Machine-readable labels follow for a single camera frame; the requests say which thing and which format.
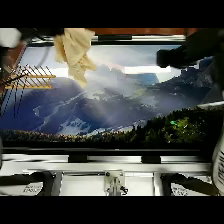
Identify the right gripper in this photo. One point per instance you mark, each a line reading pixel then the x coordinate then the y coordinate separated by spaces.
pixel 170 58

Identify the beige garment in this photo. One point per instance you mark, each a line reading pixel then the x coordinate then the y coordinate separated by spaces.
pixel 75 50

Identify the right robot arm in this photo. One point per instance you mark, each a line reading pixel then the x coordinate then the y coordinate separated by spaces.
pixel 206 43

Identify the silver frame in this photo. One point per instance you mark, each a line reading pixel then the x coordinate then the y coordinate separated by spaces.
pixel 100 165

